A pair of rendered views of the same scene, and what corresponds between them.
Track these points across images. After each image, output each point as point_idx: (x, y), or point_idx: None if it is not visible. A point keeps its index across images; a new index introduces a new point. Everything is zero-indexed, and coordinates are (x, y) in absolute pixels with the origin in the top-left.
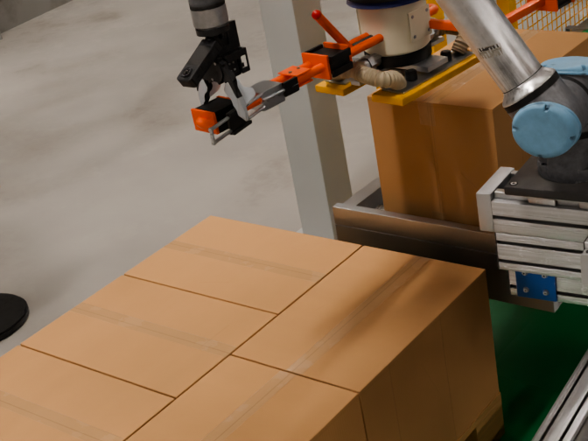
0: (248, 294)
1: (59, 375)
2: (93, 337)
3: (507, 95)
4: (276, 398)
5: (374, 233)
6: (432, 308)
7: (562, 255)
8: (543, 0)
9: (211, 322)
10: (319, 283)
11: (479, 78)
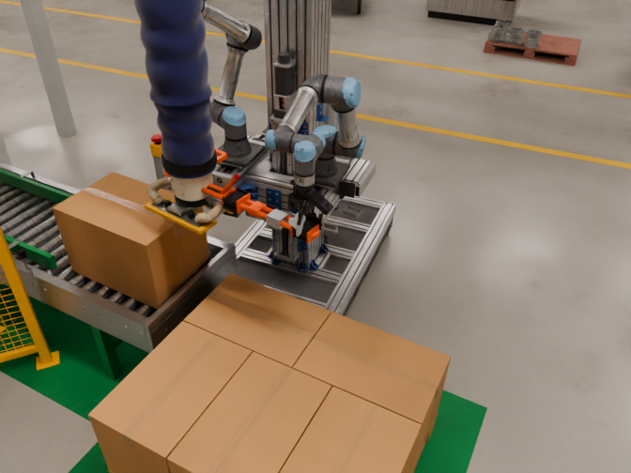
0: (224, 368)
1: (303, 460)
2: (257, 452)
3: (356, 141)
4: (335, 341)
5: (170, 315)
6: (263, 289)
7: (332, 202)
8: None
9: (254, 383)
10: (223, 335)
11: None
